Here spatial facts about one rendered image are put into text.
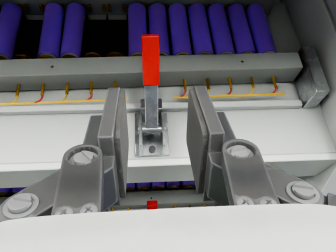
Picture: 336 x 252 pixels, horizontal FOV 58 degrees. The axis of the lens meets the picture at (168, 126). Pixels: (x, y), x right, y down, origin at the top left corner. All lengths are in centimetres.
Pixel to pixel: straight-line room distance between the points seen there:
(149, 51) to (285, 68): 13
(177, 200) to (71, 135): 19
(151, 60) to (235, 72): 9
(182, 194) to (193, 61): 20
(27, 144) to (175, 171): 12
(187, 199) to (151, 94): 21
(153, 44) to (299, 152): 15
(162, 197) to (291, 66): 23
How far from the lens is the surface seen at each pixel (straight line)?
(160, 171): 26
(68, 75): 27
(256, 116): 28
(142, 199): 41
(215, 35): 31
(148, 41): 21
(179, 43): 29
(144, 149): 25
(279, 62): 29
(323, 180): 32
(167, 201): 41
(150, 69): 22
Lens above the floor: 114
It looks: 42 degrees down
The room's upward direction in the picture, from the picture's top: 2 degrees clockwise
